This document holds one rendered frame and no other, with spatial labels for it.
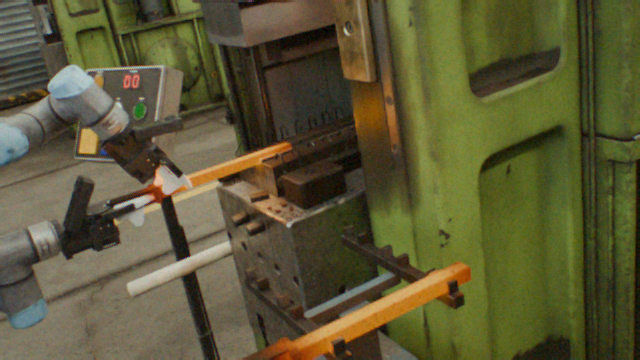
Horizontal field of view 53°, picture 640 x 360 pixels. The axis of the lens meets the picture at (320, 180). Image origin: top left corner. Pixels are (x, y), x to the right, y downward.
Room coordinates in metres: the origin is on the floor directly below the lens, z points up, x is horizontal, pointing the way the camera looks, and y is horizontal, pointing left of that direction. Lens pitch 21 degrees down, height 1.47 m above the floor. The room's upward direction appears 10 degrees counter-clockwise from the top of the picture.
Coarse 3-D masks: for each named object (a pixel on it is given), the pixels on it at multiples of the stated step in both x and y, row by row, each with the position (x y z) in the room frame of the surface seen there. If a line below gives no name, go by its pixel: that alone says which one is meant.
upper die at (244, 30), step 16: (272, 0) 1.43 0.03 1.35; (288, 0) 1.45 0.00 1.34; (304, 0) 1.47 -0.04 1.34; (320, 0) 1.49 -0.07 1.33; (208, 16) 1.53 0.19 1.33; (224, 16) 1.46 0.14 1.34; (240, 16) 1.39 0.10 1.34; (256, 16) 1.41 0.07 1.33; (272, 16) 1.42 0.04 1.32; (288, 16) 1.44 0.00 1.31; (304, 16) 1.46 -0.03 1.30; (320, 16) 1.48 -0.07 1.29; (208, 32) 1.55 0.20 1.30; (224, 32) 1.47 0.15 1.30; (240, 32) 1.40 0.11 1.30; (256, 32) 1.40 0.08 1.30; (272, 32) 1.42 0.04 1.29; (288, 32) 1.44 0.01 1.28
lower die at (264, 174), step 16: (320, 128) 1.63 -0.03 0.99; (272, 144) 1.60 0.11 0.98; (304, 144) 1.49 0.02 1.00; (320, 144) 1.49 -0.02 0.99; (336, 144) 1.48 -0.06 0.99; (352, 144) 1.50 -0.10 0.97; (272, 160) 1.43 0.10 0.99; (288, 160) 1.41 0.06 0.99; (304, 160) 1.43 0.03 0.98; (320, 160) 1.45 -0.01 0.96; (240, 176) 1.56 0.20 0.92; (256, 176) 1.47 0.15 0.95; (272, 176) 1.39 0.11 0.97; (272, 192) 1.41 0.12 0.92
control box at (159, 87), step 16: (112, 80) 1.91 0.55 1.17; (128, 80) 1.87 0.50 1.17; (144, 80) 1.83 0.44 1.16; (160, 80) 1.79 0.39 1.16; (176, 80) 1.84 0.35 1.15; (112, 96) 1.89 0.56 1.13; (128, 96) 1.85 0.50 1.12; (144, 96) 1.81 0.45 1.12; (160, 96) 1.78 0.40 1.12; (176, 96) 1.82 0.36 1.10; (128, 112) 1.82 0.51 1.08; (160, 112) 1.76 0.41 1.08; (176, 112) 1.81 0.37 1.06; (80, 128) 1.92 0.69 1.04; (160, 144) 1.74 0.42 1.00; (96, 160) 1.84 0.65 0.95; (112, 160) 1.79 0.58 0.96
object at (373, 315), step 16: (448, 272) 0.87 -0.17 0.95; (464, 272) 0.86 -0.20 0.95; (416, 288) 0.84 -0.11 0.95; (432, 288) 0.83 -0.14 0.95; (368, 304) 0.82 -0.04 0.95; (384, 304) 0.81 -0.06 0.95; (400, 304) 0.81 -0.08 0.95; (416, 304) 0.82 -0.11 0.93; (336, 320) 0.79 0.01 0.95; (352, 320) 0.78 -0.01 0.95; (368, 320) 0.78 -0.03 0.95; (384, 320) 0.79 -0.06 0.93; (304, 336) 0.77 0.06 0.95; (320, 336) 0.76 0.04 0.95; (336, 336) 0.76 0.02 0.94; (352, 336) 0.77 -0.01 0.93; (256, 352) 0.73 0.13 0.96; (272, 352) 0.73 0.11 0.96; (288, 352) 0.73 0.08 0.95; (304, 352) 0.74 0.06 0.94; (320, 352) 0.75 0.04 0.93
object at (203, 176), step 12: (288, 144) 1.49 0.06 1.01; (252, 156) 1.44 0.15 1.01; (264, 156) 1.45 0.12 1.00; (216, 168) 1.39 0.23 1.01; (228, 168) 1.40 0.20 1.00; (240, 168) 1.42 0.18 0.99; (192, 180) 1.36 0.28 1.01; (204, 180) 1.37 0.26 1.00; (132, 192) 1.31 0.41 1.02; (144, 192) 1.30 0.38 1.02; (156, 192) 1.30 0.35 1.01
